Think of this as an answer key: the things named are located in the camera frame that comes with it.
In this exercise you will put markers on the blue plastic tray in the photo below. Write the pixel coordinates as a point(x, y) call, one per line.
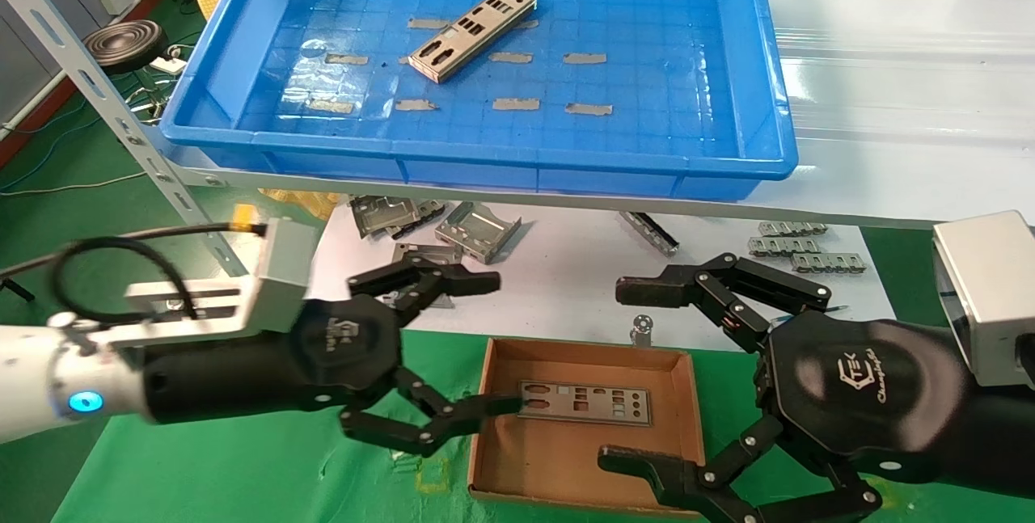
point(687, 86)

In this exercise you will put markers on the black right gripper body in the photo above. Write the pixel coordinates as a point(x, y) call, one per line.
point(857, 385)

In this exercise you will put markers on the grey sheet metal bracket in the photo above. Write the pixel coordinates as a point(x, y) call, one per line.
point(376, 216)

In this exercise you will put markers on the perforated metal shelf post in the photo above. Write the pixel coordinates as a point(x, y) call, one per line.
point(97, 86)

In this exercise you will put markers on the flat sheet metal bracket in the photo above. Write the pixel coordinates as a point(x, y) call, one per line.
point(428, 250)

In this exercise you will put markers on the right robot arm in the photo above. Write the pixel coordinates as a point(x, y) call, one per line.
point(1003, 434)

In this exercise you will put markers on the white power strip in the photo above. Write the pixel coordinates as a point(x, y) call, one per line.
point(170, 65)

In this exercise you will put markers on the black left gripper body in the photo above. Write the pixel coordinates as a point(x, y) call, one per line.
point(348, 353)

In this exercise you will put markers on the metal IO shield plate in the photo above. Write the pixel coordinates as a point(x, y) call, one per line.
point(558, 411)

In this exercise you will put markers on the grey metal shelf deck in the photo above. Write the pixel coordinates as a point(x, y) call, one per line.
point(889, 103)

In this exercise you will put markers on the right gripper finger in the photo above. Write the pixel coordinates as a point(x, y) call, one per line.
point(663, 288)
point(647, 462)

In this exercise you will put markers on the metal plate in tray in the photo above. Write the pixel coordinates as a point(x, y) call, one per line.
point(461, 44)

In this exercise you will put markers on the long metal clip strip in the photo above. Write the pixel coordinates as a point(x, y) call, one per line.
point(648, 232)

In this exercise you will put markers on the green table cloth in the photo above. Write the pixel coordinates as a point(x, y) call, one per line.
point(242, 474)

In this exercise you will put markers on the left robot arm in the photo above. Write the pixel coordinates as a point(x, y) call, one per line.
point(218, 377)

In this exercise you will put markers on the open sheet metal bracket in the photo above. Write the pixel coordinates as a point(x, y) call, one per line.
point(477, 230)

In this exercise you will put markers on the black round disc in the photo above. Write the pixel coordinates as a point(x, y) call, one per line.
point(125, 42)

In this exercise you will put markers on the short metal clip strip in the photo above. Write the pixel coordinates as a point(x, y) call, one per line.
point(780, 246)
point(829, 263)
point(792, 228)

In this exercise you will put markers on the silver binder clip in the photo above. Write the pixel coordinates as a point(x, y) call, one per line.
point(643, 331)

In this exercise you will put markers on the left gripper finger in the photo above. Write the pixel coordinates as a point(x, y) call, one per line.
point(461, 280)
point(477, 410)

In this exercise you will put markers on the white paper sheet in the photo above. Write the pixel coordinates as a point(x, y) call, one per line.
point(566, 280)

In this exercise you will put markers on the shallow cardboard box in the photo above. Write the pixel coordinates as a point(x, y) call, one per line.
point(566, 458)

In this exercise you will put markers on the dark metal connector part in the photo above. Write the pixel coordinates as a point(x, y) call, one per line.
point(428, 209)

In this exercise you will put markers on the yellow seat black stool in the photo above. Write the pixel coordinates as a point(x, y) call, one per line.
point(14, 290)

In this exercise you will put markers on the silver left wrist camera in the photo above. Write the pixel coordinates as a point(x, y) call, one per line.
point(283, 272)

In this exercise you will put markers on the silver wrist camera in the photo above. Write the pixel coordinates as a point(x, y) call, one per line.
point(283, 272)
point(990, 288)

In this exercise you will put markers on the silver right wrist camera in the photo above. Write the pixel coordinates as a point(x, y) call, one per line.
point(990, 288)

